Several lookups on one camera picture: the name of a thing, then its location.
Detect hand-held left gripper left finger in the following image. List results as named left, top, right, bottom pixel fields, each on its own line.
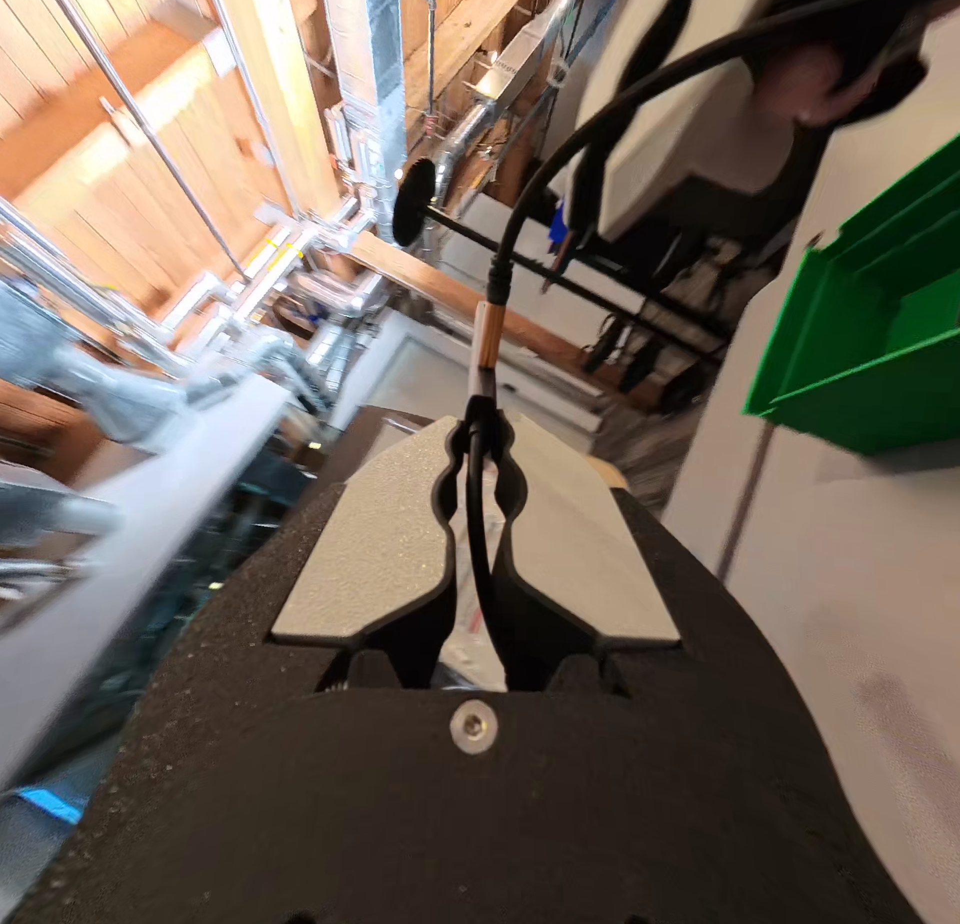
left=270, top=416, right=472, bottom=646

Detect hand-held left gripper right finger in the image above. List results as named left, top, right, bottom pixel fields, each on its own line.
left=483, top=413, right=682, bottom=649

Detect black usb-c cable orange plugs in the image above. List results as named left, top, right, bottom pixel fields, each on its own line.
left=468, top=0, right=960, bottom=415

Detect person's right hand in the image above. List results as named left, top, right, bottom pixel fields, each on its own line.
left=780, top=43, right=854, bottom=126

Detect black round-base stand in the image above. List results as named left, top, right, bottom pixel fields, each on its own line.
left=391, top=158, right=732, bottom=340

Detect green plastic bin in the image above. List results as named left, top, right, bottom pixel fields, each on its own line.
left=742, top=133, right=960, bottom=458

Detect blue tape strip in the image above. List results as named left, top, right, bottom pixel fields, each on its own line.
left=18, top=785, right=85, bottom=826

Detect silver flexible duct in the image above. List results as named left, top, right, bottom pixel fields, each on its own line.
left=437, top=0, right=590, bottom=194

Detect silver ventilation duct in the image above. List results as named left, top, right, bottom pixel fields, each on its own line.
left=360, top=0, right=412, bottom=194

